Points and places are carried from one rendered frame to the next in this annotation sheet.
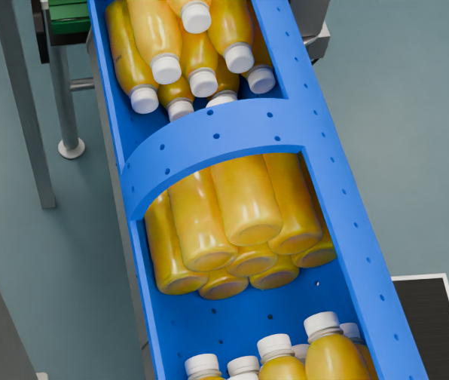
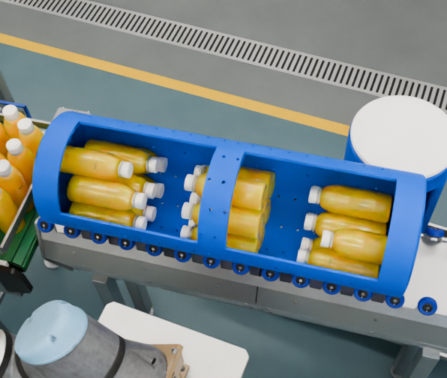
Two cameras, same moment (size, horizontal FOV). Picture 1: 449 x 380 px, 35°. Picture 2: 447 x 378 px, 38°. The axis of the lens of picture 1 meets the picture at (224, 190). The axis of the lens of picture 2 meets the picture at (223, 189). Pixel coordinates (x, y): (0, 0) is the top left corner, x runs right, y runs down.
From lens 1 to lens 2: 84 cm
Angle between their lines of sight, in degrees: 26
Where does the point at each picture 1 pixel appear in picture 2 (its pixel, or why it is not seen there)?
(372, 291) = (322, 160)
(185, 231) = (244, 227)
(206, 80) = (153, 187)
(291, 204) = (255, 177)
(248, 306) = (271, 233)
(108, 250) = not seen: hidden behind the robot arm
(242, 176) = (238, 186)
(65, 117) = not seen: hidden behind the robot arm
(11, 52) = not seen: outside the picture
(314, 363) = (331, 203)
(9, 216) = not seen: outside the picture
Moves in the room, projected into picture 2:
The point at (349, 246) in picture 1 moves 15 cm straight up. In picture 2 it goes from (300, 158) to (304, 115)
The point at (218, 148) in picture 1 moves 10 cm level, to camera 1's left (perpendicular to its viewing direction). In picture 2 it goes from (229, 184) to (202, 216)
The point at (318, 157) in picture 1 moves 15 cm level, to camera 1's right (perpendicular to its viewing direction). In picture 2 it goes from (252, 149) to (289, 107)
